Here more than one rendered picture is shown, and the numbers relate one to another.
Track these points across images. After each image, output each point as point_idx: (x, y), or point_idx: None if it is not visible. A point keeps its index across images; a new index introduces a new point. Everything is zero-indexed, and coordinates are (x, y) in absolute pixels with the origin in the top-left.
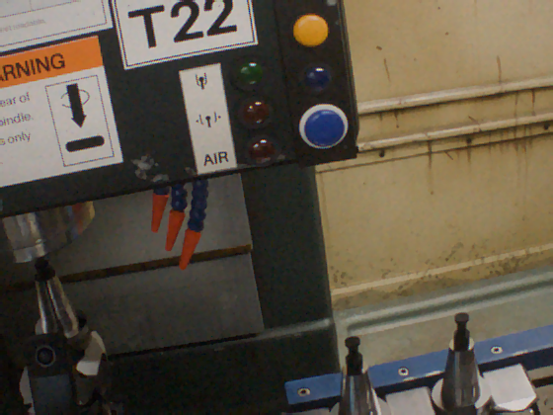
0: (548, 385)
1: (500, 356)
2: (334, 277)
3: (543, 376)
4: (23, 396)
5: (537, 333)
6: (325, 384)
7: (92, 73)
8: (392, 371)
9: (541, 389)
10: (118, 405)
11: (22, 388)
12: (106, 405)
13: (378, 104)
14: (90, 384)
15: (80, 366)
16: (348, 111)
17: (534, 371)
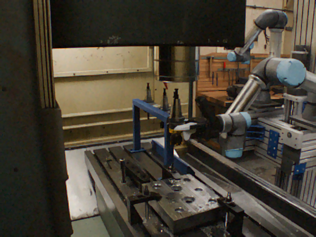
0: (100, 159)
1: (153, 106)
2: None
3: (96, 160)
4: (203, 123)
5: (145, 104)
6: (166, 114)
7: None
8: (159, 111)
9: (101, 160)
10: (134, 196)
11: (200, 124)
12: (145, 185)
13: None
14: (192, 117)
15: (185, 120)
16: None
17: (93, 161)
